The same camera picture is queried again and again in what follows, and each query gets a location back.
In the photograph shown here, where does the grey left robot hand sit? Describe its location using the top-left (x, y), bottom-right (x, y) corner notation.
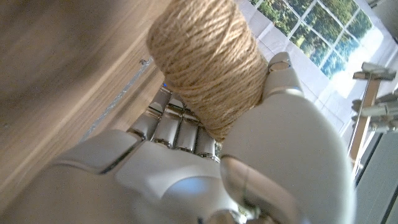
top-left (351, 89), bottom-right (398, 134)

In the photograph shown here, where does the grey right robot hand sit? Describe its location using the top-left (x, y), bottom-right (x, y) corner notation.
top-left (0, 51), bottom-right (357, 224)

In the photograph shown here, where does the wooden slat hanger with clips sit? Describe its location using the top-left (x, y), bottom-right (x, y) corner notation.
top-left (347, 61), bottom-right (397, 175)

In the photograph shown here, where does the jute twine spool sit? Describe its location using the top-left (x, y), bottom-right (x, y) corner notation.
top-left (146, 0), bottom-right (269, 142)

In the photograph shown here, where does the printed forest window backdrop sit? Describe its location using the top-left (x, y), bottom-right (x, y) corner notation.
top-left (236, 0), bottom-right (398, 147)

